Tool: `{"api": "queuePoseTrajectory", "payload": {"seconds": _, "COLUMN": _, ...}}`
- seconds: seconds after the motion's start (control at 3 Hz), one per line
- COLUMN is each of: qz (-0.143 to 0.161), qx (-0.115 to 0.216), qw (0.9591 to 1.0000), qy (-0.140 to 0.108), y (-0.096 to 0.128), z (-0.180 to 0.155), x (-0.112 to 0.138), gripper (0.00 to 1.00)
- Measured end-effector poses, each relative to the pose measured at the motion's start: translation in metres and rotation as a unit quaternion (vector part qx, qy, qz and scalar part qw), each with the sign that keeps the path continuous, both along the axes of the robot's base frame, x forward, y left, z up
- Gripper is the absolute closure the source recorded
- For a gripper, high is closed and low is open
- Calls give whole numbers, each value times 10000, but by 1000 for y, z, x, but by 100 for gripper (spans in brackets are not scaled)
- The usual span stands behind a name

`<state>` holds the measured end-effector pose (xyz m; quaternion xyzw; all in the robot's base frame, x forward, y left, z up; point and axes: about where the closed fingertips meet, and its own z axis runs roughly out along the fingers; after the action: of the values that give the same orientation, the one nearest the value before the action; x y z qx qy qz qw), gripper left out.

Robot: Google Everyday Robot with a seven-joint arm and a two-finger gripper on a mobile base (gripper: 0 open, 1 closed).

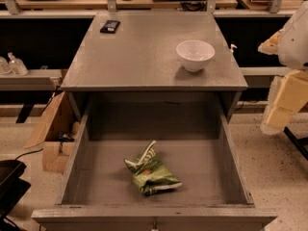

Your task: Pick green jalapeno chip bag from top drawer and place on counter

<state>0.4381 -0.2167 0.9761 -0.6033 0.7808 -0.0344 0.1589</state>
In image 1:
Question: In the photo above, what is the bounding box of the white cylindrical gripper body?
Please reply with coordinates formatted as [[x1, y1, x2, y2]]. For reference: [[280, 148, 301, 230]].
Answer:
[[260, 70, 308, 135]]

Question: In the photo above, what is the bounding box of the green jalapeno chip bag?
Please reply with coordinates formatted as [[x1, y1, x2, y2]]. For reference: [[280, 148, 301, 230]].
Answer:
[[124, 141, 182, 196]]

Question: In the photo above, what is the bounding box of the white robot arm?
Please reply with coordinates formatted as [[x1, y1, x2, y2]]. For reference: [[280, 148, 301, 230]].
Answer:
[[258, 1, 308, 135]]

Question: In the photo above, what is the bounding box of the white pump dispenser top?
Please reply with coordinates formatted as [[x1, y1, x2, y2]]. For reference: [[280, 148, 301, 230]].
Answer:
[[230, 43, 238, 53]]

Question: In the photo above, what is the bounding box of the open grey top drawer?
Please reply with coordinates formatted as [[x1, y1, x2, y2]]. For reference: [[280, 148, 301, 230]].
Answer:
[[33, 92, 276, 231]]

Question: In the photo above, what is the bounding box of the grey cabinet with counter top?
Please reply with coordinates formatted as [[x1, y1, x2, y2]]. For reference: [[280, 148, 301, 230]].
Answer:
[[62, 10, 247, 116]]

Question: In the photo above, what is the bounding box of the black metal stand leg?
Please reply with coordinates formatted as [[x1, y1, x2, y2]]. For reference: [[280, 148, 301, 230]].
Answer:
[[284, 127, 308, 161]]

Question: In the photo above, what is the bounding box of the white ceramic bowl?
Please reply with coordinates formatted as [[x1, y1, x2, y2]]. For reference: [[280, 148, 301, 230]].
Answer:
[[176, 39, 216, 72]]

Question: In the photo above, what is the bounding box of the small black snack packet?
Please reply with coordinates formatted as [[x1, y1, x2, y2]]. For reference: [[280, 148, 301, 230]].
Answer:
[[100, 20, 120, 34]]

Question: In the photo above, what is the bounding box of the open cardboard box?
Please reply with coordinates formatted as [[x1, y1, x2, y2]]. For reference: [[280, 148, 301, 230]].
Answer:
[[24, 92, 80, 173]]

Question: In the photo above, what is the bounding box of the clear sanitizer pump bottle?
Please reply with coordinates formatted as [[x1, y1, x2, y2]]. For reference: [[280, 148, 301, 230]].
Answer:
[[8, 52, 28, 76]]

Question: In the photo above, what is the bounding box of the clear plastic bottle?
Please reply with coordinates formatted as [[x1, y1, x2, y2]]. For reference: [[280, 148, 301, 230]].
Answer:
[[0, 57, 11, 74]]

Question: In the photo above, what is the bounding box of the black bin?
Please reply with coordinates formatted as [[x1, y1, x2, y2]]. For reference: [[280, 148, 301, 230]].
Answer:
[[0, 160, 31, 219]]

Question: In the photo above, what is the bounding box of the black floor cable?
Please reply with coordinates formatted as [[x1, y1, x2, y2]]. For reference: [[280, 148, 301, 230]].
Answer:
[[13, 147, 44, 162]]

